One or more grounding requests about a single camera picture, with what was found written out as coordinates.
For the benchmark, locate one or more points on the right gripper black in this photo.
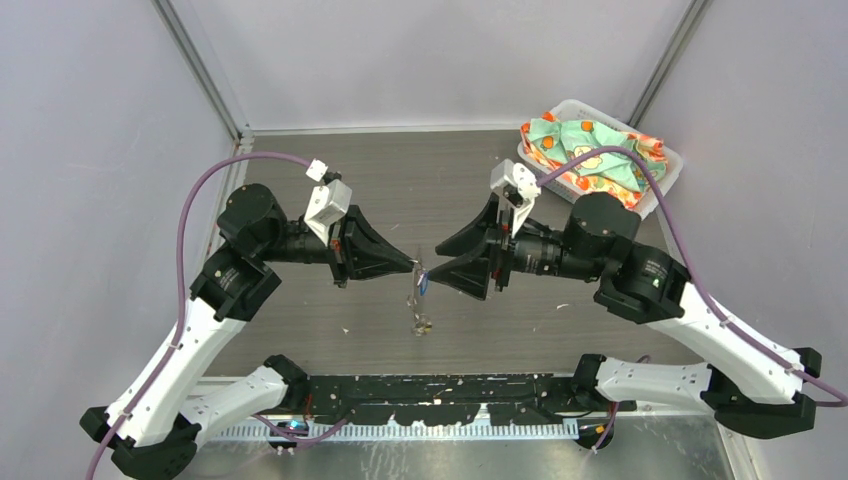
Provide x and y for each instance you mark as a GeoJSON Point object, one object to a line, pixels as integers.
{"type": "Point", "coordinates": [486, 245]}

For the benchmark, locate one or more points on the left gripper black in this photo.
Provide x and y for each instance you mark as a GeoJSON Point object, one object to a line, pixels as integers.
{"type": "Point", "coordinates": [359, 251]}

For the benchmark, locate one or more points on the blue capped key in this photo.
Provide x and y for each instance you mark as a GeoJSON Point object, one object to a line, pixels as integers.
{"type": "Point", "coordinates": [423, 282]}

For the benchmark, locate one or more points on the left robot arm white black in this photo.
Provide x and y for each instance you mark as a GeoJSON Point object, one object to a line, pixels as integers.
{"type": "Point", "coordinates": [155, 428]}

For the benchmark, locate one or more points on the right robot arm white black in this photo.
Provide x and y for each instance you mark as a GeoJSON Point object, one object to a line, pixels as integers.
{"type": "Point", "coordinates": [755, 391]}

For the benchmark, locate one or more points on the colourful printed cloth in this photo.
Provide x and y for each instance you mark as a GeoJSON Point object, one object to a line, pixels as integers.
{"type": "Point", "coordinates": [596, 159]}

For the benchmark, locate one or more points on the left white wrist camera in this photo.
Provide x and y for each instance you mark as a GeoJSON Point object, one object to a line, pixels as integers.
{"type": "Point", "coordinates": [327, 205]}

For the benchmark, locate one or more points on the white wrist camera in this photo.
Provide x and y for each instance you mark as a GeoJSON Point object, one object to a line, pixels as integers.
{"type": "Point", "coordinates": [515, 184]}
{"type": "Point", "coordinates": [327, 205]}

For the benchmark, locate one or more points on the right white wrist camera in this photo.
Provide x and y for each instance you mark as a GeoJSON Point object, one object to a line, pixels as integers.
{"type": "Point", "coordinates": [515, 184]}

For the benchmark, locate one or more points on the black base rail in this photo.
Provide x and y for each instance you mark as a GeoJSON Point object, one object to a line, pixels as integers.
{"type": "Point", "coordinates": [442, 400]}

